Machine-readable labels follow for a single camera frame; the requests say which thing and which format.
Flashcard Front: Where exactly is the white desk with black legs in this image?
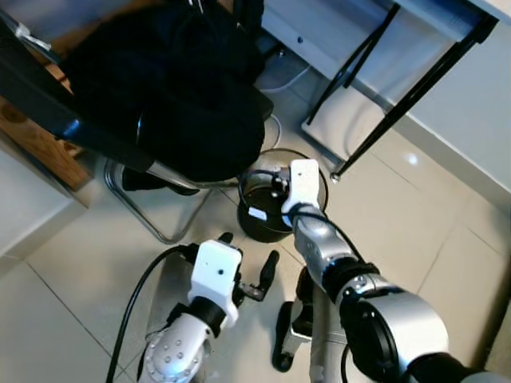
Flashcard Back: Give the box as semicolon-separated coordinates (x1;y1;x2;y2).
257;0;511;183

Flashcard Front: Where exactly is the black mesh trash bin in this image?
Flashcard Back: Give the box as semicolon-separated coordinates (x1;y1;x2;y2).
237;148;330;244

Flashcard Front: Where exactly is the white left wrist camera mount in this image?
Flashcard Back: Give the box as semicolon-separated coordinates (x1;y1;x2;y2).
188;239;244;330

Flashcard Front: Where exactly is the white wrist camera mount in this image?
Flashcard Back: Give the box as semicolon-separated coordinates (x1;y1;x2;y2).
188;239;244;330
280;158;322;228

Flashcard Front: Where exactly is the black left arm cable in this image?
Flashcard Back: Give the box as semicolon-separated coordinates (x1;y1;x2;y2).
105;244;199;383

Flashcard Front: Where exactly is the white floor cable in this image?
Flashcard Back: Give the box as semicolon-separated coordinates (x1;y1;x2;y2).
259;62;314;154

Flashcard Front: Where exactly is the grey robot right leg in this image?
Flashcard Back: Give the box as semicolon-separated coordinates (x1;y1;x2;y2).
270;266;356;383

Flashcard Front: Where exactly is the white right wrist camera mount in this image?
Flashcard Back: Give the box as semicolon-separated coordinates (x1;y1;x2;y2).
280;158;322;228

